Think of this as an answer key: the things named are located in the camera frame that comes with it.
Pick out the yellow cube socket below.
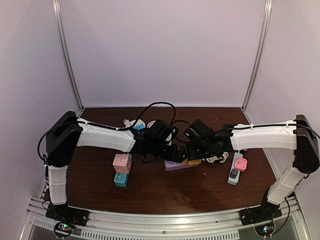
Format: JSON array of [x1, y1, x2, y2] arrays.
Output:
[[188, 159, 202, 166]]

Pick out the blue white cube socket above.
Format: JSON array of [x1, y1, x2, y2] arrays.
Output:
[[132, 119, 146, 131]]

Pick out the pink square plug adapter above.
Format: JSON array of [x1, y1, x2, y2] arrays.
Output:
[[233, 157, 248, 172]]

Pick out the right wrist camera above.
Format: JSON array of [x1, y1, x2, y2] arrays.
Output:
[[183, 119, 215, 143]]

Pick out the small pink plug adapter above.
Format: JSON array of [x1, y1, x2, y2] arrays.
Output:
[[180, 158, 188, 166]]

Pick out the pink cube socket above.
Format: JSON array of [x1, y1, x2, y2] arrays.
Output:
[[112, 154, 132, 174]]

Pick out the purple power strip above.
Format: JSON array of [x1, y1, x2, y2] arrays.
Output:
[[164, 160, 199, 171]]

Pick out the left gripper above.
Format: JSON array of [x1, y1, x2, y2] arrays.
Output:
[[149, 142, 186, 165]]

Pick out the teal power strip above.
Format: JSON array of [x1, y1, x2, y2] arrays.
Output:
[[113, 153, 134, 188]]

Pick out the right aluminium frame post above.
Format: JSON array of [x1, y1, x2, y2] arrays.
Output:
[[242, 0, 273, 112]]

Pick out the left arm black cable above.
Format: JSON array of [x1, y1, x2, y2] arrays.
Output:
[[37, 101, 176, 163]]

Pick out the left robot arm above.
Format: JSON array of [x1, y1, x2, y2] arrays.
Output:
[[43, 111, 186, 222]]

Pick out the left aluminium frame post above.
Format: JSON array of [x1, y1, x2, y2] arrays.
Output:
[[52, 0, 84, 112]]

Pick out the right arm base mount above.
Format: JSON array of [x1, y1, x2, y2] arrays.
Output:
[[239, 205, 282, 226]]

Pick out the purple strip white cable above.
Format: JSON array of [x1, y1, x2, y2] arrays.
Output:
[[203, 151, 230, 165]]

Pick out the aluminium frame post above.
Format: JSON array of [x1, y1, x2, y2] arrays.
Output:
[[242, 0, 273, 112], [52, 0, 84, 112]]

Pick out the front aluminium rail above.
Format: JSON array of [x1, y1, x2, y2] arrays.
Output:
[[18, 197, 311, 240]]

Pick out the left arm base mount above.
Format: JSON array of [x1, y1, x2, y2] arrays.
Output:
[[45, 204, 89, 227]]

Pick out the black plug adapter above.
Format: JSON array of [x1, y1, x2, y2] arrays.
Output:
[[229, 168, 239, 179]]

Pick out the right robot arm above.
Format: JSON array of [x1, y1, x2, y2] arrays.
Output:
[[183, 115, 320, 221]]

